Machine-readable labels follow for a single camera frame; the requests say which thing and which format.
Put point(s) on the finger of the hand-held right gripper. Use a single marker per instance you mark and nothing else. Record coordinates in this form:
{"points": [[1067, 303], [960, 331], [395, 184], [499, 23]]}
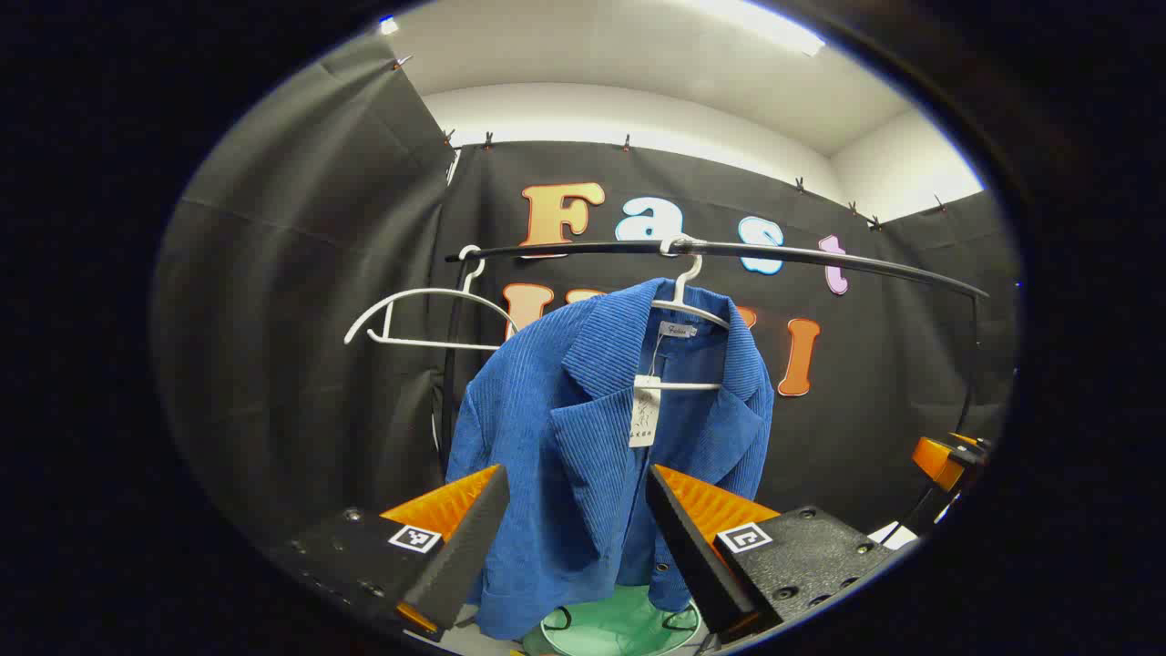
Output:
{"points": [[936, 460]]}

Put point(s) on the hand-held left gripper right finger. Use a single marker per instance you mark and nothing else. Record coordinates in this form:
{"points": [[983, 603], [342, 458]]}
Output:
{"points": [[692, 556]]}

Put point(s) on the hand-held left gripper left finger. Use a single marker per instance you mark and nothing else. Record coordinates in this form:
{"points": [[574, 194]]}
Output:
{"points": [[465, 556]]}

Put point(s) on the green laundry hamper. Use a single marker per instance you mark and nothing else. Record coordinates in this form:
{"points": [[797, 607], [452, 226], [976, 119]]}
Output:
{"points": [[619, 629]]}

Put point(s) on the small white clothes hanger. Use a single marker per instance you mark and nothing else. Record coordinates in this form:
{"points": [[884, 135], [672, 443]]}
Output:
{"points": [[437, 343]]}

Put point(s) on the large white clothes hanger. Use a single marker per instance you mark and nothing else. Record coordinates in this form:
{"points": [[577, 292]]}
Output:
{"points": [[694, 266]]}

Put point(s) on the black clothes rail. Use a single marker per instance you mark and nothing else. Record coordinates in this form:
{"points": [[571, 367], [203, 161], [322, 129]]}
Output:
{"points": [[820, 256]]}

